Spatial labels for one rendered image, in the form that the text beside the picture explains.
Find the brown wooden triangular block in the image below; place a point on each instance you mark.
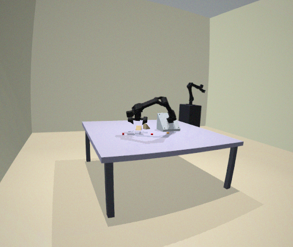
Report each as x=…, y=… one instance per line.
x=145, y=126

